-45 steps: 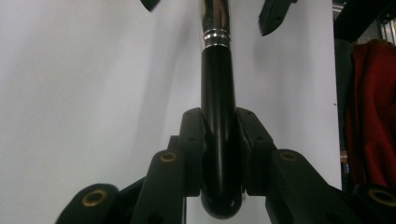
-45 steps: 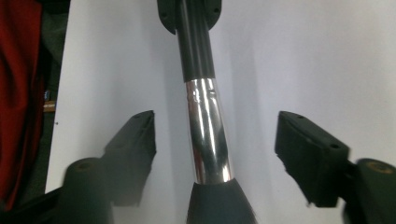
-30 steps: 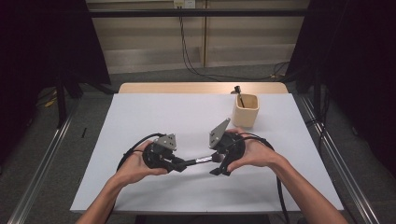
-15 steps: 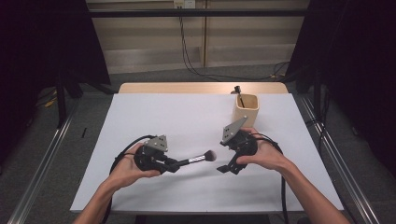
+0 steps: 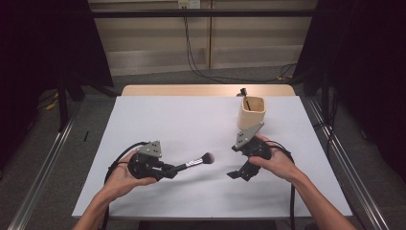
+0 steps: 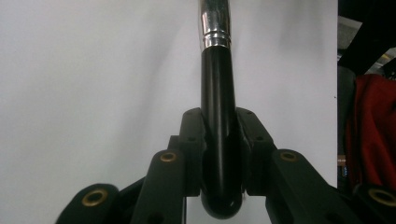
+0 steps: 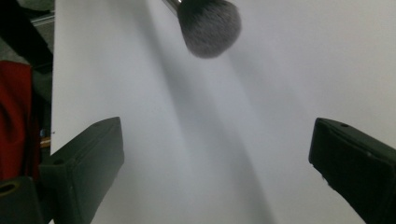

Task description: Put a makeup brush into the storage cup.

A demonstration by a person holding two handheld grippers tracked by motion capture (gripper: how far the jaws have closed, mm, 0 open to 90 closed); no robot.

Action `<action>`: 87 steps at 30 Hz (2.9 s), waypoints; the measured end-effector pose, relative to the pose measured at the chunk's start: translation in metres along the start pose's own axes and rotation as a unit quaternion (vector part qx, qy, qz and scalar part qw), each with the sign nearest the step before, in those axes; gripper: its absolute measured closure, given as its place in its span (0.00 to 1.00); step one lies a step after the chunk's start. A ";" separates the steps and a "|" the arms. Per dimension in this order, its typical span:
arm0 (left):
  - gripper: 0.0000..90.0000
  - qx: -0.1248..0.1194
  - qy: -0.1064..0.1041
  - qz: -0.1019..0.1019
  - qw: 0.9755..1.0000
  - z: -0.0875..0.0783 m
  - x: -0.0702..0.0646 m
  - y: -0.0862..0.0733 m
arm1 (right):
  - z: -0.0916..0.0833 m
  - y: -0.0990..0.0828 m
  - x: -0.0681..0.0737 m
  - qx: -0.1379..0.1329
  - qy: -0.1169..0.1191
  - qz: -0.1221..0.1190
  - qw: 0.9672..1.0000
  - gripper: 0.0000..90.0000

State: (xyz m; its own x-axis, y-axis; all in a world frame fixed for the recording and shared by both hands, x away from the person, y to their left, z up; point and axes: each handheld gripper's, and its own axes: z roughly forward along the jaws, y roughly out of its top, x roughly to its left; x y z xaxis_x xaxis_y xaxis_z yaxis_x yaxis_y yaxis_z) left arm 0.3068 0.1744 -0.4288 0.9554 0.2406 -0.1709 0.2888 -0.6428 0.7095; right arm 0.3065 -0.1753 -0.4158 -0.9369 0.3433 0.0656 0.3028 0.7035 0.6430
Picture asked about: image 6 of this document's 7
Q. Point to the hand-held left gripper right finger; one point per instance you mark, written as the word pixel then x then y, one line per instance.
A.
pixel 257 149

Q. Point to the red cloth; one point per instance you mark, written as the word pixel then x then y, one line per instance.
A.
pixel 372 130

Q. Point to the white table cover sheet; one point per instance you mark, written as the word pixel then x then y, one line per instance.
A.
pixel 93 77

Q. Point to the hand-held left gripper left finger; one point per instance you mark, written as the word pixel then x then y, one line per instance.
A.
pixel 191 146

